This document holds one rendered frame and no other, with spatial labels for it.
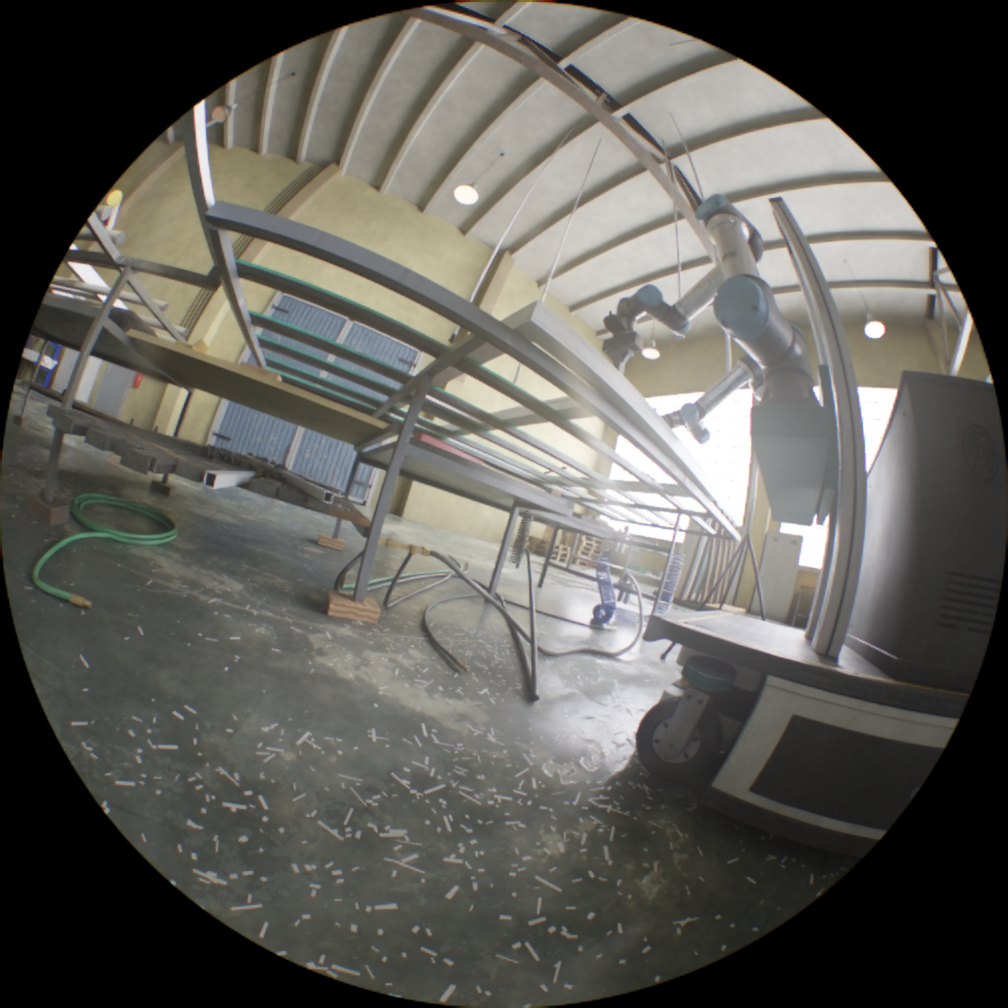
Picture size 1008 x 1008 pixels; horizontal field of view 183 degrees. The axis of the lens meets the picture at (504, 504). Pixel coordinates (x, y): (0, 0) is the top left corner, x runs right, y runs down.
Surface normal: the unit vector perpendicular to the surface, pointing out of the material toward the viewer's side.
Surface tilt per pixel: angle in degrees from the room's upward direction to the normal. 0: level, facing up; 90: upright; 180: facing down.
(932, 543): 90
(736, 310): 97
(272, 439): 90
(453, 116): 180
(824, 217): 180
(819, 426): 90
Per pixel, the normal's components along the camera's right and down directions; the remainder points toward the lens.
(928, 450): -0.76, -0.27
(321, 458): 0.56, 0.10
